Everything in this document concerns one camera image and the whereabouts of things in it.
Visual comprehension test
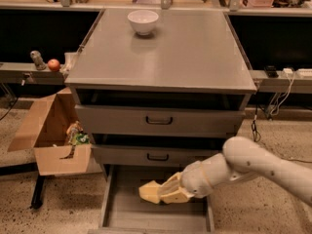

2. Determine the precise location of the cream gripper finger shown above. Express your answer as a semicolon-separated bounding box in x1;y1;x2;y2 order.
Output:
160;191;193;204
158;172;180;197

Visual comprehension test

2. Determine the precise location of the yellow sponge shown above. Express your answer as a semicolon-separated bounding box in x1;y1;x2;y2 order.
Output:
138;180;160;204

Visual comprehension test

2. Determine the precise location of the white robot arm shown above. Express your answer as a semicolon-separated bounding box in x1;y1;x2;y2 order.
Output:
157;136;312;206

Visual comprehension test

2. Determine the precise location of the grey open bottom drawer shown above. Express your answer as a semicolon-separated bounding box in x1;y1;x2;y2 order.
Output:
88;165;215;234

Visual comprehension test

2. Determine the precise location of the grey middle drawer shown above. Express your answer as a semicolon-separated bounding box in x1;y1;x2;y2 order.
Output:
92;145;219;167

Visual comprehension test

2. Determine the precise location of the grey drawer cabinet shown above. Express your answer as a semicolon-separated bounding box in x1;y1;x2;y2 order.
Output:
64;7;257;187

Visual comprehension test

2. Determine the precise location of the grey top drawer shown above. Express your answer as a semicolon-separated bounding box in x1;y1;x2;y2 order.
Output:
75;105;245;138

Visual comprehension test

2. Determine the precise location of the green snack packet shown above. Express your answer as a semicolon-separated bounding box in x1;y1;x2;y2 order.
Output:
68;133;90;145

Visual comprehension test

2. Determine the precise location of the black remote device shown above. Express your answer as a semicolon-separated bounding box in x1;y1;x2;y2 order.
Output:
264;65;278;78

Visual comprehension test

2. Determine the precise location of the black table leg base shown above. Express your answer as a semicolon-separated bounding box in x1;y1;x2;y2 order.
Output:
30;175;45;210

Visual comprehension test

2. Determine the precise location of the white power strip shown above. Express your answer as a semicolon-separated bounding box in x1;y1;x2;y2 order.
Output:
282;67;312;78

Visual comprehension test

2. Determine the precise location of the brown cardboard box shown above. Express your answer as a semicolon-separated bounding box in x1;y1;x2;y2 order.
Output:
8;89;101;176

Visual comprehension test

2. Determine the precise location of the white ceramic bowl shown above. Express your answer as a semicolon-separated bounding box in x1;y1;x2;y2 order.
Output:
128;10;159;35

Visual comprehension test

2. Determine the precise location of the red apple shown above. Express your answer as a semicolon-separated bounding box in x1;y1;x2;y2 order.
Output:
47;58;60;71

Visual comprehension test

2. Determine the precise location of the small grey figurine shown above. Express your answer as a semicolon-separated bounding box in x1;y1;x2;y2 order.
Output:
30;51;47;70

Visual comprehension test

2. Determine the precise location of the black floor cable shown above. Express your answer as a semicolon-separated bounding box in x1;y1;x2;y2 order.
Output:
251;105;312;165

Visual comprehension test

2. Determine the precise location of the grey side shelf rail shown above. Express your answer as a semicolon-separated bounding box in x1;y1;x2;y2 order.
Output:
0;62;65;85

